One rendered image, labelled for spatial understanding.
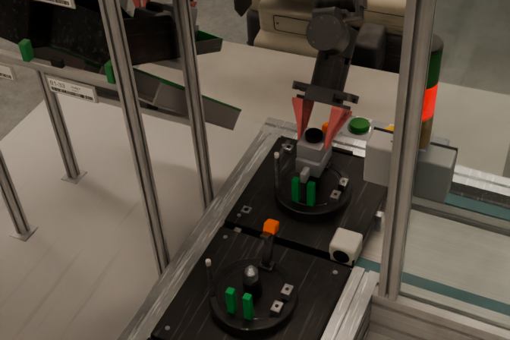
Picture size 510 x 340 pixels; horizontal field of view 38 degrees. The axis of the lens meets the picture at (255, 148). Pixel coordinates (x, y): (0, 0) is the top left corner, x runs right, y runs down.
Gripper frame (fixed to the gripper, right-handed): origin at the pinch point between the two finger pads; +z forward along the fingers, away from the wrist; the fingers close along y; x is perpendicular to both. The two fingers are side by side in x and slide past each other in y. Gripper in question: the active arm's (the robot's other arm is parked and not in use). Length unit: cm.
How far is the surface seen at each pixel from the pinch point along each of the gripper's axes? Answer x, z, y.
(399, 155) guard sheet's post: -22.9, -2.1, 18.2
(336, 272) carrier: -3.1, 19.6, 9.8
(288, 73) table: 51, -12, -25
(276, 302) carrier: -13.9, 24.4, 4.2
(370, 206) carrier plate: 9.3, 9.2, 10.3
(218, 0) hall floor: 223, -46, -129
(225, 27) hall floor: 207, -32, -114
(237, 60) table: 52, -12, -39
